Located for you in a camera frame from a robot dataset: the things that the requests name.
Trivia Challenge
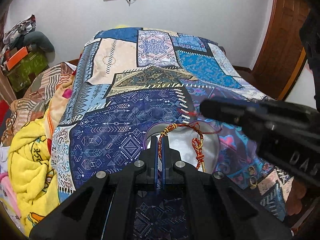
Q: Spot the yellow towel blanket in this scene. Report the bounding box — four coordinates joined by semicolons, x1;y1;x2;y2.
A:
8;119;60;236

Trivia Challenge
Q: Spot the yellow round object behind bed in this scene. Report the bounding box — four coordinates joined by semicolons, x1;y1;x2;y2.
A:
115;24;130;29

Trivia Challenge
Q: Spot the green patterned storage box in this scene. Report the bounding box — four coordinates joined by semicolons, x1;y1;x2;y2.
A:
7;51;48;92

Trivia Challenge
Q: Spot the red braided string bracelet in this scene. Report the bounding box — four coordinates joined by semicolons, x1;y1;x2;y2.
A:
158;109;223;171

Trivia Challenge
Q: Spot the blue patchwork bed cover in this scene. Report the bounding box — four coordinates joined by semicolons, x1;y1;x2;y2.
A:
51;27;295;240

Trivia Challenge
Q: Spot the pile of patterned clothes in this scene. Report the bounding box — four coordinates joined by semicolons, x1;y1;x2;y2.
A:
3;15;36;45

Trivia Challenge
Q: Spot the purple heart-shaped tin box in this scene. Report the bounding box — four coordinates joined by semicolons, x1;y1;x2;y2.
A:
145;121;220;173

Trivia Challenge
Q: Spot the brown wooden door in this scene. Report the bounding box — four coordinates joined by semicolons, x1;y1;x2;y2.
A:
252;0;310;100

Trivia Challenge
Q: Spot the orange shoe box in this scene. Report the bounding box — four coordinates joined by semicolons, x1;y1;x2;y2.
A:
7;47;28;71

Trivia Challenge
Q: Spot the striped beige quilt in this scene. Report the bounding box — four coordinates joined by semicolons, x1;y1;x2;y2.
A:
1;62;76;146

